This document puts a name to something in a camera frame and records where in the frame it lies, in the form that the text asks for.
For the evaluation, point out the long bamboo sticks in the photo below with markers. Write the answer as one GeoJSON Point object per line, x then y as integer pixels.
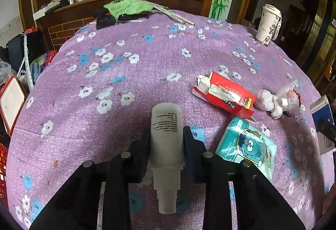
{"type": "Point", "coordinates": [178, 18]}

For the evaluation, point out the black wallet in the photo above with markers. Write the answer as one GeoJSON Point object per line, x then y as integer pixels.
{"type": "Point", "coordinates": [103, 21]}

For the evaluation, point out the teal tissue packet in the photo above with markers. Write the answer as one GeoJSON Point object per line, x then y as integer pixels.
{"type": "Point", "coordinates": [244, 146]}

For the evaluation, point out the white cartoon cup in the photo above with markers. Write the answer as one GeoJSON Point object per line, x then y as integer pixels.
{"type": "Point", "coordinates": [267, 25]}

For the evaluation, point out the red wrapper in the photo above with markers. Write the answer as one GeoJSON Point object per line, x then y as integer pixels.
{"type": "Point", "coordinates": [297, 95]}

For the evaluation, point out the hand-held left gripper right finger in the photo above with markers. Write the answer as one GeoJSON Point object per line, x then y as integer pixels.
{"type": "Point", "coordinates": [190, 154]}

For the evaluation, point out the red framed white box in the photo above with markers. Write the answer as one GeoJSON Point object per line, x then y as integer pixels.
{"type": "Point", "coordinates": [11, 102]}

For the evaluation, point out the dark tote bag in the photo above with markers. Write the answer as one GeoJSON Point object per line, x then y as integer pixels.
{"type": "Point", "coordinates": [18, 49]}

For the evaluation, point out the white plastic bag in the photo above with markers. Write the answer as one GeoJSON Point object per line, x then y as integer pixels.
{"type": "Point", "coordinates": [288, 91]}

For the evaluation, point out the clear plastic bag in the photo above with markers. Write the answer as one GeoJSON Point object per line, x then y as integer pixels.
{"type": "Point", "coordinates": [5, 71]}

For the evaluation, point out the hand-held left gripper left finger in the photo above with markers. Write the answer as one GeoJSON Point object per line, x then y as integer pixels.
{"type": "Point", "coordinates": [143, 152]}

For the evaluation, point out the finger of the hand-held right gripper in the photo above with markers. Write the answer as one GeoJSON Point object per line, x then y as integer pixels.
{"type": "Point", "coordinates": [328, 129]}

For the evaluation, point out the blue and white medicine box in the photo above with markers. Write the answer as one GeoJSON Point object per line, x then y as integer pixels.
{"type": "Point", "coordinates": [324, 112]}

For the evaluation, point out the white plastic bottle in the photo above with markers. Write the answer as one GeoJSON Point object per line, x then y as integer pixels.
{"type": "Point", "coordinates": [165, 127]}

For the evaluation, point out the green cloth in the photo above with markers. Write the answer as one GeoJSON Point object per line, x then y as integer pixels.
{"type": "Point", "coordinates": [126, 8]}

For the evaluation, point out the white flat box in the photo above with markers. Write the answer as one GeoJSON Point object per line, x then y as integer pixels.
{"type": "Point", "coordinates": [46, 11]}

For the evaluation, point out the blue and red bag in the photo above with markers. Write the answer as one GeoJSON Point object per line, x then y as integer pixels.
{"type": "Point", "coordinates": [42, 60]}

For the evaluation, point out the torn red box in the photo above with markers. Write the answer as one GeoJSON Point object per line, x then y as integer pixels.
{"type": "Point", "coordinates": [228, 104]}

